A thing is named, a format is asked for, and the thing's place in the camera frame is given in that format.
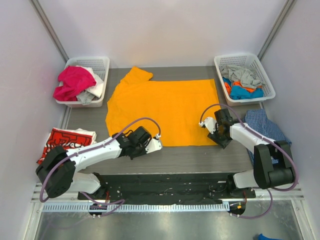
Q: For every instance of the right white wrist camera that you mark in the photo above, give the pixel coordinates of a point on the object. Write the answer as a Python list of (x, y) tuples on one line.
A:
[(210, 124)]

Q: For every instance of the right white plastic basket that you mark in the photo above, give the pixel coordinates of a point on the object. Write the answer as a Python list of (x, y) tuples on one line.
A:
[(249, 61)]

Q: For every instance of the grey t shirt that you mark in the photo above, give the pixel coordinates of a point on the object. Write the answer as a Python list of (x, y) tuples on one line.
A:
[(247, 77)]

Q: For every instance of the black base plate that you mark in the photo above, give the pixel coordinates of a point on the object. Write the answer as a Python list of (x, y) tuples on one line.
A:
[(169, 188)]

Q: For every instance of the left white plastic basket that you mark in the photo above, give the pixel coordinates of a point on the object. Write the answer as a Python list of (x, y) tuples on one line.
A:
[(100, 66)]

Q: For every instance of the blue checkered shirt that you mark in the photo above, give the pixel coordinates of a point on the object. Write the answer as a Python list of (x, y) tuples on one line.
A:
[(257, 120)]

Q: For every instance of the white slotted cable duct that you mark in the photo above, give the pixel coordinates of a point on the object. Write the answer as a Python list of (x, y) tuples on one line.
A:
[(131, 208)]

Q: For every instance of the blue t shirt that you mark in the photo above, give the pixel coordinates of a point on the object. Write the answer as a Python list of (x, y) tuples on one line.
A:
[(238, 93)]

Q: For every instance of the orange garment in basket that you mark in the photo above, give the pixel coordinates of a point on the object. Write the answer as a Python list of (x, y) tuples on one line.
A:
[(229, 87)]

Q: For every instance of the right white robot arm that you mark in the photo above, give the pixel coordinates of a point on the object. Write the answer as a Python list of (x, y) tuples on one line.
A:
[(273, 166)]

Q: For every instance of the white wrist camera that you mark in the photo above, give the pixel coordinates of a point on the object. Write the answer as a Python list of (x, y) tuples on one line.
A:
[(210, 124), (154, 145)]

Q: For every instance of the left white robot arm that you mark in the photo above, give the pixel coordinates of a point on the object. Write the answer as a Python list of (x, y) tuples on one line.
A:
[(60, 171)]

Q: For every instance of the pink t shirt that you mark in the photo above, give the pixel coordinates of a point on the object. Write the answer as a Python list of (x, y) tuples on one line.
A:
[(75, 80)]

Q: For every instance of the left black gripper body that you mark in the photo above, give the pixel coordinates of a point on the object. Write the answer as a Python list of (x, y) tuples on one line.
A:
[(135, 152)]

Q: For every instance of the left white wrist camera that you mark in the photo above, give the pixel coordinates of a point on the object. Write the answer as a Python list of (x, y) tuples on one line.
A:
[(154, 145)]

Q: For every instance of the white grey garment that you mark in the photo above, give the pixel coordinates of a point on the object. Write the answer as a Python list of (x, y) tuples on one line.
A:
[(93, 92)]

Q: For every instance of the orange yellow t shirt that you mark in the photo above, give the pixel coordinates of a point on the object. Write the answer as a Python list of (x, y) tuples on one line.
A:
[(171, 108)]

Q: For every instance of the red white printed t shirt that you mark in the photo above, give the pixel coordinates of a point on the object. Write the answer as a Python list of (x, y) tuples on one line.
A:
[(68, 139)]

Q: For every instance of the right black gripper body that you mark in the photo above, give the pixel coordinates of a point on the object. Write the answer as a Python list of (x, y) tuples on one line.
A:
[(223, 142)]

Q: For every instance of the white plastic basket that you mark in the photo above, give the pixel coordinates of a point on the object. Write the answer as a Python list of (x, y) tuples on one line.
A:
[(249, 61), (100, 66)]

